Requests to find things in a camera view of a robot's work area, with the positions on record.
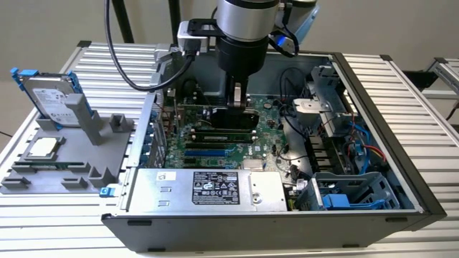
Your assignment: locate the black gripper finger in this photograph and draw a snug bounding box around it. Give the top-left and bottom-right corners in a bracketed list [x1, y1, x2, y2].
[225, 76, 250, 110]

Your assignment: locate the Nvidia Quadro graphics card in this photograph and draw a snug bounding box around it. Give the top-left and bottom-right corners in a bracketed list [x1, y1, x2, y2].
[166, 88, 258, 130]

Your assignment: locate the green Dell motherboard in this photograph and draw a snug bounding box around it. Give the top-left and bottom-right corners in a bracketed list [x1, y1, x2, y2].
[162, 95, 289, 178]

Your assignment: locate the installed green RAM stick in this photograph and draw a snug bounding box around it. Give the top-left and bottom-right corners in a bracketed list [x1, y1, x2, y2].
[194, 133, 252, 142]

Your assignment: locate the black expansion slot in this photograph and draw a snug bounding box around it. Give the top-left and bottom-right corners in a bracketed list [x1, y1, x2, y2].
[185, 142, 230, 149]

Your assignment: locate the blue expansion slot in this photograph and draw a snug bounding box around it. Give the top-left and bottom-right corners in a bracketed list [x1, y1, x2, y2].
[184, 149, 230, 158]

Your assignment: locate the black metal stand pole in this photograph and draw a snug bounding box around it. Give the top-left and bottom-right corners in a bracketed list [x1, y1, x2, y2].
[110, 0, 136, 44]
[168, 0, 182, 27]

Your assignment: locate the grey metal drive cage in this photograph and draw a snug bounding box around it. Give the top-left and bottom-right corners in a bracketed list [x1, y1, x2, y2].
[292, 66, 358, 138]

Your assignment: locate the small silver heatsink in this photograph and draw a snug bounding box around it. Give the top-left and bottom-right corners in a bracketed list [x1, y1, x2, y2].
[242, 159, 266, 170]

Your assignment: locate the grey parts rack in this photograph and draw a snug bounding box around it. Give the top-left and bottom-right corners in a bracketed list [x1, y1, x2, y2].
[0, 92, 137, 196]

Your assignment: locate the silver power supply unit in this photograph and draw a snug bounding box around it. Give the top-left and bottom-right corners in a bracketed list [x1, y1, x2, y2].
[126, 168, 290, 213]

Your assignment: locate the grey disk bay cage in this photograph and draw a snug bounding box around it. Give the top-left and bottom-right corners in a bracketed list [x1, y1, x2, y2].
[297, 171, 400, 212]

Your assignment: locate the open black PC case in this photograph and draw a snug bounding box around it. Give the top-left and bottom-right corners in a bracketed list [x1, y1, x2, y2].
[101, 44, 447, 253]

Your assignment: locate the hard disk in blue carrier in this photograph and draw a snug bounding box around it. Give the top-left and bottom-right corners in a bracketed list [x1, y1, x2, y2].
[10, 68, 85, 128]

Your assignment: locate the silver CPU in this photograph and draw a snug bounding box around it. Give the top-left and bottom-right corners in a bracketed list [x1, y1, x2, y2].
[26, 138, 64, 158]

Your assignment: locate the loose green RAM stick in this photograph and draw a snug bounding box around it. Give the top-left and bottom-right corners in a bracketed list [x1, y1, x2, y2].
[16, 160, 86, 169]

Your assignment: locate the thin black wire loop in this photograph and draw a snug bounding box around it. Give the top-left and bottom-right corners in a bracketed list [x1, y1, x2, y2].
[278, 67, 312, 119]

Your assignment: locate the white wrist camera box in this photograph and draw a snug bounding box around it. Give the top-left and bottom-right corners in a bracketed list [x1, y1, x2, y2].
[177, 20, 218, 53]

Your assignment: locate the thick black camera cable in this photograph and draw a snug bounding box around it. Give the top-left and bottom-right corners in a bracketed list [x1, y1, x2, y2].
[102, 0, 197, 92]

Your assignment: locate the red wire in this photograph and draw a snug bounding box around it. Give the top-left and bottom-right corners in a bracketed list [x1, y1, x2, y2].
[364, 145, 386, 162]

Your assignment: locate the blue data wire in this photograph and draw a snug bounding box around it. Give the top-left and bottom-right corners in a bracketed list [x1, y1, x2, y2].
[345, 120, 373, 175]

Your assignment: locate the blue plastic drive bracket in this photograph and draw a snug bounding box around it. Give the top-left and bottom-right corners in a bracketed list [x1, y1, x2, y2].
[321, 195, 394, 210]

